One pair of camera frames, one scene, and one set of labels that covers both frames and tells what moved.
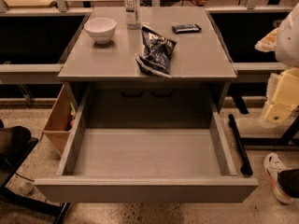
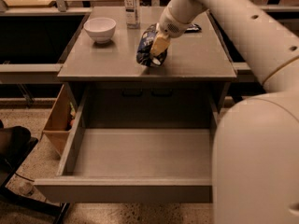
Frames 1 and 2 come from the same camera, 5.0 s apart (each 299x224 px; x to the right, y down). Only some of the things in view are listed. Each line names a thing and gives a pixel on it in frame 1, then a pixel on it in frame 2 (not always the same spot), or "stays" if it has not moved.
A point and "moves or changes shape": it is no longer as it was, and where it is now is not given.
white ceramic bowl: (101, 29) stays
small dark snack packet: (186, 28) stays
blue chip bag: (157, 54) moves or changes shape
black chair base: (16, 143) stays
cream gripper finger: (276, 115) -> (161, 44)
